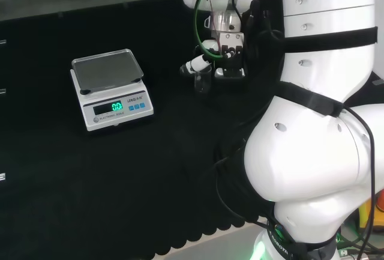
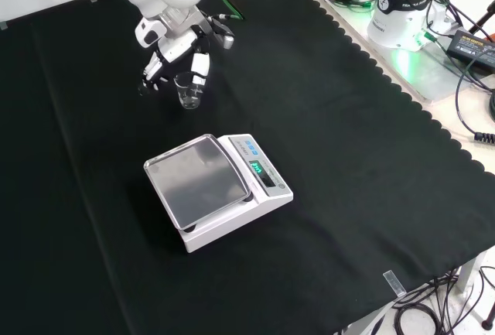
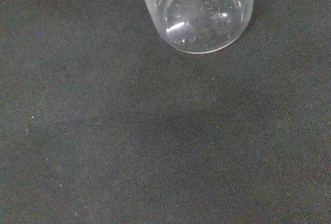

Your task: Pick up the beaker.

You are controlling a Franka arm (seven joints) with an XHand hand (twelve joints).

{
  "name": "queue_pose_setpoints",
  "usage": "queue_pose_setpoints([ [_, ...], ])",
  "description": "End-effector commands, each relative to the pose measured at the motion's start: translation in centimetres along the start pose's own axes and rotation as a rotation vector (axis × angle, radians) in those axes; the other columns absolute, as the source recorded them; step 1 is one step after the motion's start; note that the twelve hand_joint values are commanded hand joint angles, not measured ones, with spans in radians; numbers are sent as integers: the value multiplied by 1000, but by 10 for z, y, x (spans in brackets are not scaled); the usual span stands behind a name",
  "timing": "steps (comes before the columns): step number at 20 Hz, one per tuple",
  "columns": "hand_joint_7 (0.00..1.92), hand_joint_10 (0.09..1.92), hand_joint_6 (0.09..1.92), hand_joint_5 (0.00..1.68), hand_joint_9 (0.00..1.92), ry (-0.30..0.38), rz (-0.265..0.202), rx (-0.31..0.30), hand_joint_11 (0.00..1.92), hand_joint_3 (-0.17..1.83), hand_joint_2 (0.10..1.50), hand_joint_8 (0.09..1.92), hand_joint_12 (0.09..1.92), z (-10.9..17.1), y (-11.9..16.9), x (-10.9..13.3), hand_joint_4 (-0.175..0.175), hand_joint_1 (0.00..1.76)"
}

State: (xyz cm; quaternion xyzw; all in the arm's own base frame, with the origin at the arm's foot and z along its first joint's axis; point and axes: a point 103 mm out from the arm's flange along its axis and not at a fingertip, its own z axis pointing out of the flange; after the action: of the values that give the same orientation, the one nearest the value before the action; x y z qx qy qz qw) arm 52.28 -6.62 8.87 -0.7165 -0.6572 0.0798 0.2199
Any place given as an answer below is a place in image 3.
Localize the black bench cloth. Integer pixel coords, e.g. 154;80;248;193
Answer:
0;0;331;224

